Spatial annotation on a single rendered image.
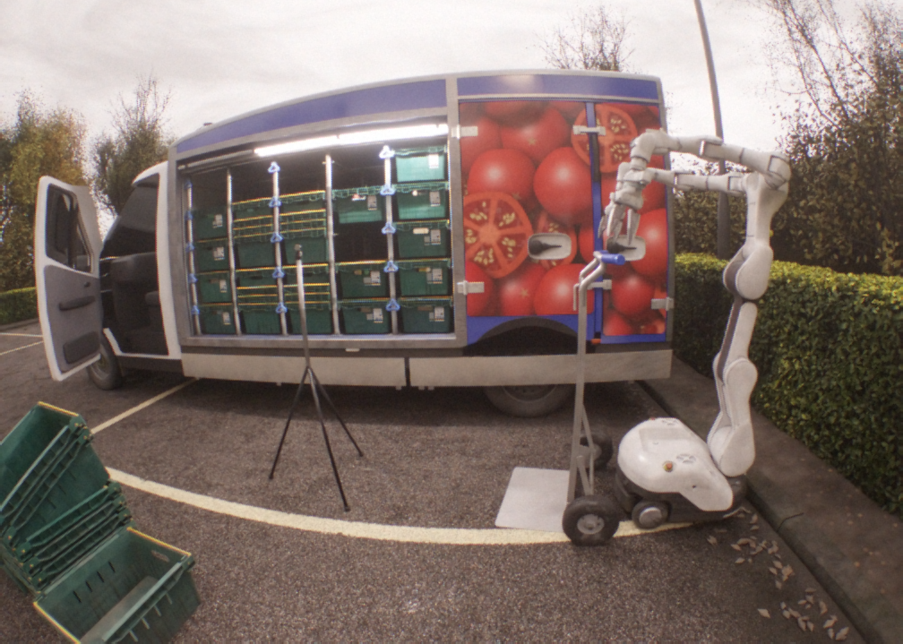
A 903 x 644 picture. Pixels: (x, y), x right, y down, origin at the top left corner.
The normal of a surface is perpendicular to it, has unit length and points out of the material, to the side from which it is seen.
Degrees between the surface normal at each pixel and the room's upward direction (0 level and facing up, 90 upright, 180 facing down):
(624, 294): 90
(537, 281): 90
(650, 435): 74
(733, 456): 90
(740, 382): 90
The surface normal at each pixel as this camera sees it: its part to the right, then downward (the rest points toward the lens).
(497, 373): -0.09, 0.15
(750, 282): -0.35, 0.12
